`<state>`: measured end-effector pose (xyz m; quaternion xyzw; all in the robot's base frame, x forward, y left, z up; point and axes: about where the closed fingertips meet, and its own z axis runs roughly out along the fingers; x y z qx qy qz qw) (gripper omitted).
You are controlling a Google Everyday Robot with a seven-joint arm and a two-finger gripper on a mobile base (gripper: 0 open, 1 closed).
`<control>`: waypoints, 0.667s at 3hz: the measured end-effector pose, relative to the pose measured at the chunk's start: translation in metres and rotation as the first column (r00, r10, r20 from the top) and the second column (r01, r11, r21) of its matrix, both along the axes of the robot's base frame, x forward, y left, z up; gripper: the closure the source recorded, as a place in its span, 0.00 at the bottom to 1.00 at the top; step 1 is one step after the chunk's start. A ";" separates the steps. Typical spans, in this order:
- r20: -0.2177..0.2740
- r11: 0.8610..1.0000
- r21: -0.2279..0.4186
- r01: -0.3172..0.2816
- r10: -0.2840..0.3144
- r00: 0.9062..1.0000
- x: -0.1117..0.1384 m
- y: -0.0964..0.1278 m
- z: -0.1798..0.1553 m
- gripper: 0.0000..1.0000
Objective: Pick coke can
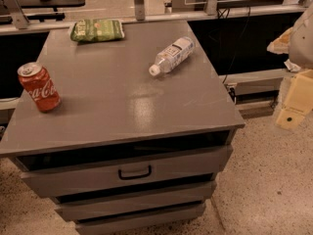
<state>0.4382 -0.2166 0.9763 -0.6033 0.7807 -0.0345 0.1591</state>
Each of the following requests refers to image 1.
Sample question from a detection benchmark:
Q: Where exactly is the grey drawer cabinet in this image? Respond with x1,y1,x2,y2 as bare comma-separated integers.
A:
1,22,244,226

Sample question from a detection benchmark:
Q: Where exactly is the clear plastic water bottle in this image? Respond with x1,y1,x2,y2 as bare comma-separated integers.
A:
149,36,195,76

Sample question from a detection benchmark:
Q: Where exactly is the black drawer handle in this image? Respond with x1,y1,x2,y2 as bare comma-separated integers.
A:
118,165,152,180

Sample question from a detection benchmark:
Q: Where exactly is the green chip bag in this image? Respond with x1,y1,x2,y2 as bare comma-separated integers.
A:
69,19,124,42

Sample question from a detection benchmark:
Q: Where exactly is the grey drawer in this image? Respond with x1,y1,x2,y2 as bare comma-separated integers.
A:
22,145,233,198
75,202,205,235
56,180,216,221

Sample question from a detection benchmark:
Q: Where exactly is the bottom grey drawer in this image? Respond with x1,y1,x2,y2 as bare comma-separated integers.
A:
75,202,205,235

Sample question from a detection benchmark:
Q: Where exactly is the top grey drawer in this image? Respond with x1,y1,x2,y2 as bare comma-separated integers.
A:
22,145,233,198

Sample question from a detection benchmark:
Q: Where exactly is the grey metal railing frame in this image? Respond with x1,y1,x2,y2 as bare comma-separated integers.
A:
0,0,312,35

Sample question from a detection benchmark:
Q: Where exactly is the black hanging cable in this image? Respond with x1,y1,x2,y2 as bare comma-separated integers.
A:
221,6,252,85

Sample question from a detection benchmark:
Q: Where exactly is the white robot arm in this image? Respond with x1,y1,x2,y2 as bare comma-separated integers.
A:
267,4,313,130

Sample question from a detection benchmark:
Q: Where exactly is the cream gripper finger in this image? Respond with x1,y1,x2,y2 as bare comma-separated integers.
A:
275,70,313,130
267,27,292,55

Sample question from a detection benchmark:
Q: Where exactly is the middle grey drawer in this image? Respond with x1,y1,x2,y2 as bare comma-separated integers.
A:
56,180,216,221

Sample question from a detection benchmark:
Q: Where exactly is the red coca-cola can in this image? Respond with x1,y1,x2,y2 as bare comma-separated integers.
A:
18,62,61,113

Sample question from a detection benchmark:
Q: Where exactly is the white crumpled packet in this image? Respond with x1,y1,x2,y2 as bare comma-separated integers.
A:
285,60,301,72

